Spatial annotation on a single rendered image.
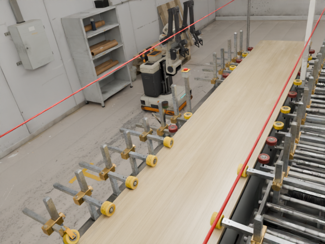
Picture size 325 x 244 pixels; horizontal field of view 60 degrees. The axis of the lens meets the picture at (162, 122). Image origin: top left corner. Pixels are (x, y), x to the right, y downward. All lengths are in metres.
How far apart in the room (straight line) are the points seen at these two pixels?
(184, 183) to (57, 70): 3.54
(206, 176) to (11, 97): 3.34
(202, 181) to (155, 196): 0.33
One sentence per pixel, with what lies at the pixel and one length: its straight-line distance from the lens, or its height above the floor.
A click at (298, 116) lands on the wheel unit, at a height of 1.04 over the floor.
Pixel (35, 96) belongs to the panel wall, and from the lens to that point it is 4.82.
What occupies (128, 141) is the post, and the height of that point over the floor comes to 1.05.
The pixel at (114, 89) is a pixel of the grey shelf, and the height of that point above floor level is 0.14.
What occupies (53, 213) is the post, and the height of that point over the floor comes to 1.02.
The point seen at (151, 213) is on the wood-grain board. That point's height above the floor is 0.90.
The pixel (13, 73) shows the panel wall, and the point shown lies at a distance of 4.59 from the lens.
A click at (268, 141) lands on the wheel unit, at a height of 0.91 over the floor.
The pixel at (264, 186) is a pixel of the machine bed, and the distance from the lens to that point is 3.01.
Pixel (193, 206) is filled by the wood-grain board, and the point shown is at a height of 0.90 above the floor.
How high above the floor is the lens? 2.25
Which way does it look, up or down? 31 degrees down
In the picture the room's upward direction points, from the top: 8 degrees counter-clockwise
